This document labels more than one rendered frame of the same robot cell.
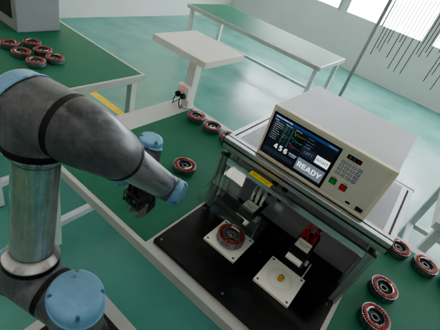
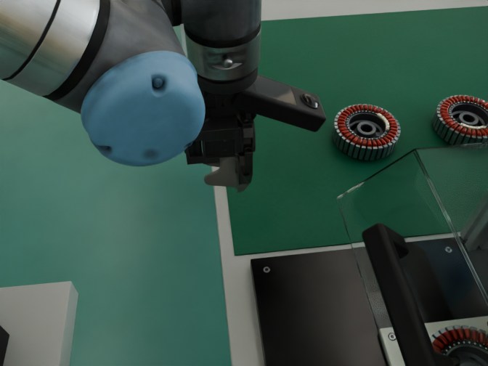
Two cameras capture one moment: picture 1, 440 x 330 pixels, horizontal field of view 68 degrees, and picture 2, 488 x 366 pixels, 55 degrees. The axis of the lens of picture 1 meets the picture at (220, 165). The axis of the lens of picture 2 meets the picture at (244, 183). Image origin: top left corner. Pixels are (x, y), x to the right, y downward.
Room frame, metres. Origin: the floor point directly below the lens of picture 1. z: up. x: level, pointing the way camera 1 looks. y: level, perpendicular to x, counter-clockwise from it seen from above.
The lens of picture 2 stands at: (0.59, -0.13, 1.34)
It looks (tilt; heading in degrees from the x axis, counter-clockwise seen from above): 50 degrees down; 56
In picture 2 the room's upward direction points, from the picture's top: straight up
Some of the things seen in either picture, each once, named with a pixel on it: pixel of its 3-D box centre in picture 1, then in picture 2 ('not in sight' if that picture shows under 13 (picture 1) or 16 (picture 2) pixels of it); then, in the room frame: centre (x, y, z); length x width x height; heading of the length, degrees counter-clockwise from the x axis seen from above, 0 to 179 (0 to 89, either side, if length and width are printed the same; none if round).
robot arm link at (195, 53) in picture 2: not in sight; (224, 48); (0.80, 0.22, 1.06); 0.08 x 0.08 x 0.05
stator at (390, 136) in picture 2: not in sight; (365, 131); (1.09, 0.25, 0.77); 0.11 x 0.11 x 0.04
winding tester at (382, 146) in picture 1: (337, 143); not in sight; (1.12, -0.40, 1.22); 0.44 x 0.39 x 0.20; 63
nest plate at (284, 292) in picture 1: (279, 280); not in sight; (0.78, -0.35, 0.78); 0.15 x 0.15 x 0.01; 63
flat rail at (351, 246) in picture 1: (289, 202); not in sight; (0.93, -0.28, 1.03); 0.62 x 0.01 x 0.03; 63
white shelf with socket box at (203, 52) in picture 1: (191, 83); not in sight; (1.76, 0.31, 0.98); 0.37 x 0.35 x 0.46; 63
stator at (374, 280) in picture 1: (383, 289); not in sight; (0.91, -0.79, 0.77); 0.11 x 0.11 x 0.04
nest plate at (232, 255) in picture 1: (229, 239); not in sight; (0.89, -0.13, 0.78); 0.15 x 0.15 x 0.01; 63
